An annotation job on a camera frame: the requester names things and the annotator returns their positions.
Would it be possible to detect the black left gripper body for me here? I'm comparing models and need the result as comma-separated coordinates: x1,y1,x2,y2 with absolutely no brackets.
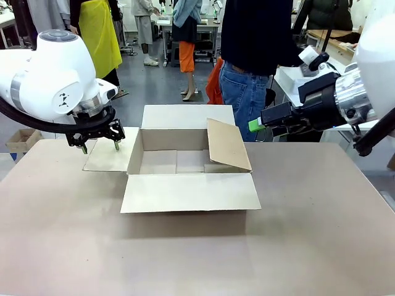
68,107,115,137

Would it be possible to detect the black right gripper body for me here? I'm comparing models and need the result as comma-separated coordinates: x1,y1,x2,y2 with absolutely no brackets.
293,88,340,132

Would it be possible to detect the brown cardboard box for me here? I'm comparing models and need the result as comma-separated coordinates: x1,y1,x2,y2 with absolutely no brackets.
81,104,262,214

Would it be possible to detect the small open cardboard box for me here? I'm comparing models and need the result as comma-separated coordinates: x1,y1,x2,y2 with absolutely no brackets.
5,128,43,154

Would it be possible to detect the wooden top table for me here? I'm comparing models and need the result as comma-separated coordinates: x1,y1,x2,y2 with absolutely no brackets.
307,28,362,64

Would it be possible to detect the orange bag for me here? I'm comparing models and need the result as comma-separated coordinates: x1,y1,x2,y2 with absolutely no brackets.
206,57,225,105

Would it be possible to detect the person in dark top, jeans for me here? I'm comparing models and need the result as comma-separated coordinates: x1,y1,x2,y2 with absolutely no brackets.
220,0,306,142

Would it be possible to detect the person in yellow apron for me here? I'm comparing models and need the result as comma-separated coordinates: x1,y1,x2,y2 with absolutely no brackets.
69,0,123,93

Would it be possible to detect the person in dark jacket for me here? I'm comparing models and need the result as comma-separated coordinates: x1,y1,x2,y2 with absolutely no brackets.
292,0,354,35

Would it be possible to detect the black stool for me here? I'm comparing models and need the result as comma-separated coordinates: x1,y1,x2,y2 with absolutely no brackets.
169,41,181,68

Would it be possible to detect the person in orange trousers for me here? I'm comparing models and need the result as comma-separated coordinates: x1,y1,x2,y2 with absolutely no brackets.
172,0,202,102

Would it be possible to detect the person in beige coat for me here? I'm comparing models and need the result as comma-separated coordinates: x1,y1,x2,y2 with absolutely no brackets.
131,0,162,67

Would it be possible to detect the white background work table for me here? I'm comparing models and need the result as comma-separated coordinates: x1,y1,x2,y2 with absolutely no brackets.
156,12,222,68

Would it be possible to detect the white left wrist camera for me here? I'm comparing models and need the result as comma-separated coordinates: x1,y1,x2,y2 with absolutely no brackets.
96,78,120,102

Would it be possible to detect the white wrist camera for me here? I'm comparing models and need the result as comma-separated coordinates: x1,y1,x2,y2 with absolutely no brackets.
96,78,120,102
298,45,330,72

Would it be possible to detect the black cable hose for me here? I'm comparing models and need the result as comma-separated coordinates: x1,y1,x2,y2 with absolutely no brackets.
352,120,395,157
0,97,119,134

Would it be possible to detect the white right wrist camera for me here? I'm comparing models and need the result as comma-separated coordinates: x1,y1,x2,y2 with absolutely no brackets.
298,45,330,72

